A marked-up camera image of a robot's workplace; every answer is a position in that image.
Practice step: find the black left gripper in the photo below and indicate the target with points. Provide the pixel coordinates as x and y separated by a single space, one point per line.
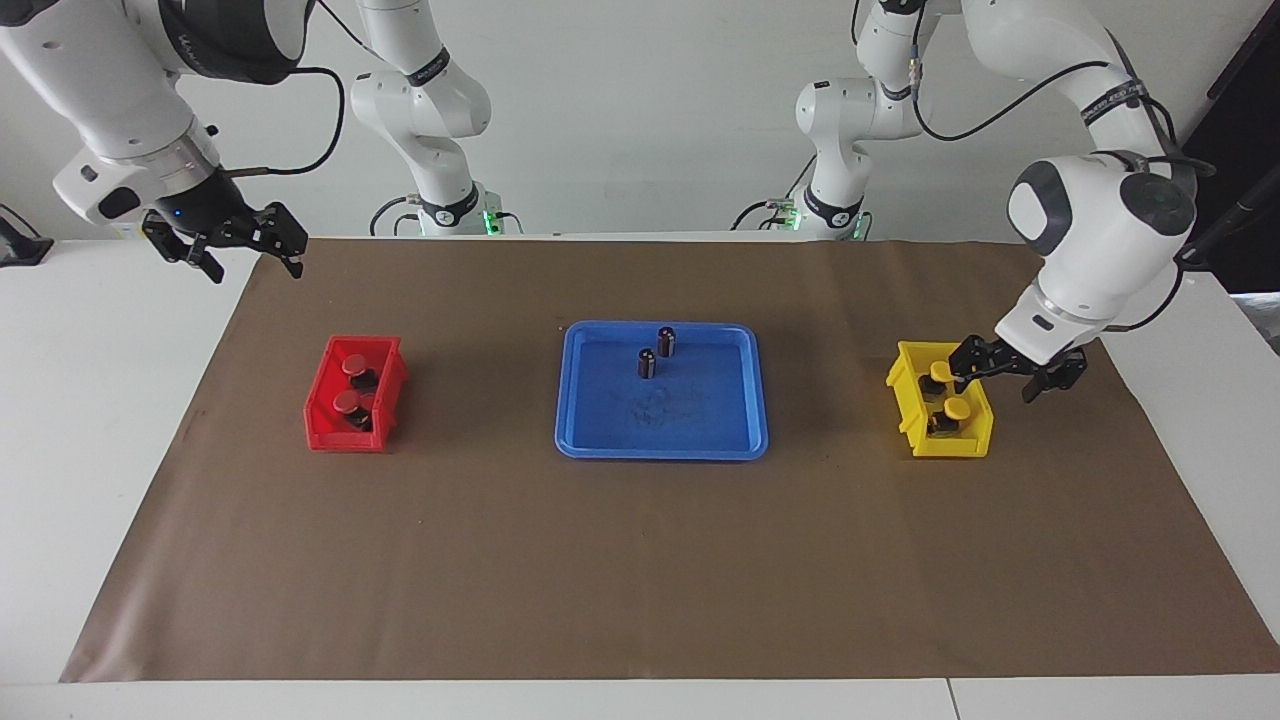
1050 368

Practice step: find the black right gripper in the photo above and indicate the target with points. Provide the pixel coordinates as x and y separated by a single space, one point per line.
210 215

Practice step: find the yellow push button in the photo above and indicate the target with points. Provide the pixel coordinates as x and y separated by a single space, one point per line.
940 371
958 408

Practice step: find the red push button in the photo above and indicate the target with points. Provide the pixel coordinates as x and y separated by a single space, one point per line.
355 364
347 402

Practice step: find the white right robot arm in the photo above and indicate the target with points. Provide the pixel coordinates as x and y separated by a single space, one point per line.
100 80

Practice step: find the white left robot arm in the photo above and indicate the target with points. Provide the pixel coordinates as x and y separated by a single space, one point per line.
1100 230

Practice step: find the yellow plastic storage bin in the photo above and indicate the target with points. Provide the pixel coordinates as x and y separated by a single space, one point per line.
950 445

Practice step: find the red plastic storage bin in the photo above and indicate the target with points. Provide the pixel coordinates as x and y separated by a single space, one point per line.
325 430

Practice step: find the black clamp device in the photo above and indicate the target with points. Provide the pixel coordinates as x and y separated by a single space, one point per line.
20 245

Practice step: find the black stand pole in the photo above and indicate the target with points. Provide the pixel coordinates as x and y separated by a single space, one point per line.
1240 212

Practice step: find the blue plastic tray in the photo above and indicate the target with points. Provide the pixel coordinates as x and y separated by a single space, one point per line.
700 420

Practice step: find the small black cylinder component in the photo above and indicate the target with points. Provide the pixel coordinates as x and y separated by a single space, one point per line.
667 340
647 362

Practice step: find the black panel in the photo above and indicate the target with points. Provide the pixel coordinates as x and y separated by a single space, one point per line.
1250 100

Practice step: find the brown paper table mat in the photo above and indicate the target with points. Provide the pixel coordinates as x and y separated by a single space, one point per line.
640 560

